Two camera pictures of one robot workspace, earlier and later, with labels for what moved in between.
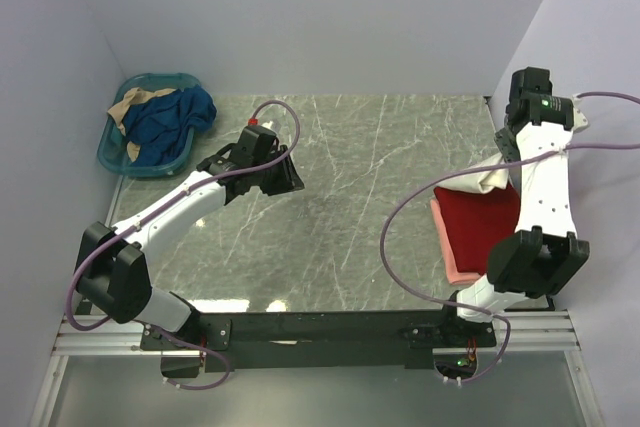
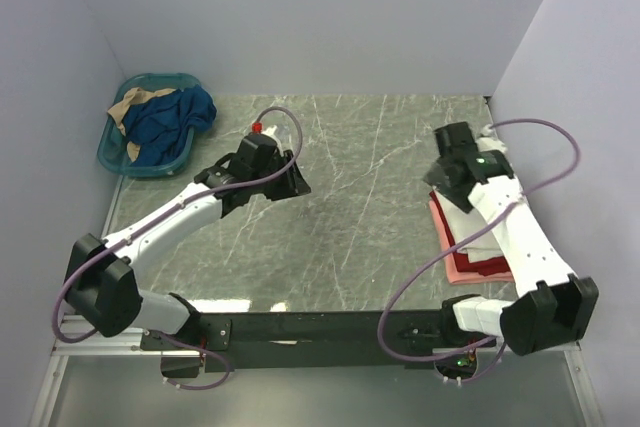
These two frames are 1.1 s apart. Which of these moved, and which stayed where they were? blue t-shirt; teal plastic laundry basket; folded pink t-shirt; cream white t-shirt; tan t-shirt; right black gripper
Moved: right black gripper; cream white t-shirt
Stayed: teal plastic laundry basket; blue t-shirt; folded pink t-shirt; tan t-shirt
